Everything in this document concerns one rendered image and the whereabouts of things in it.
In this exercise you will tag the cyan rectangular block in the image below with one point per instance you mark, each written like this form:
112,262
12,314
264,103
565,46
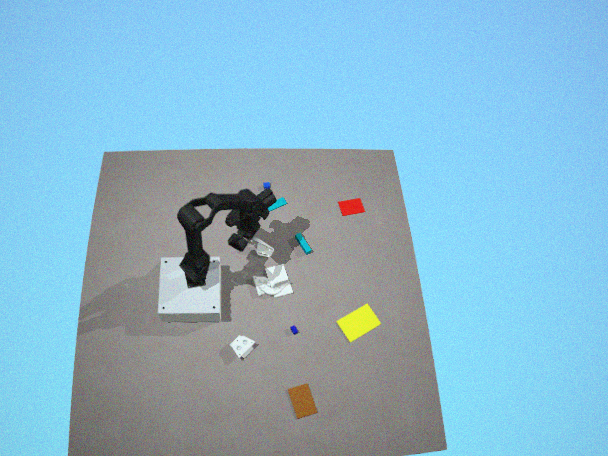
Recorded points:
303,243

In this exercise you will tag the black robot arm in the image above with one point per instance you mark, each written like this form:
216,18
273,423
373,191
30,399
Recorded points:
244,205

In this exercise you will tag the cyan flat bar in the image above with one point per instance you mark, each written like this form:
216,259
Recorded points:
280,202

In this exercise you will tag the orange rectangular block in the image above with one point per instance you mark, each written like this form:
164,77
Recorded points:
302,400

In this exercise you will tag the red flat rectangular plate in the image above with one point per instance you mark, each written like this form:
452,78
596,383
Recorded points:
350,207

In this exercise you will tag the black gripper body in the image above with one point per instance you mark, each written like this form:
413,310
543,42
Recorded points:
237,241

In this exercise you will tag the yellow rectangular plate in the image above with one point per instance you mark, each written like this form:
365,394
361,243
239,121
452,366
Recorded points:
358,322

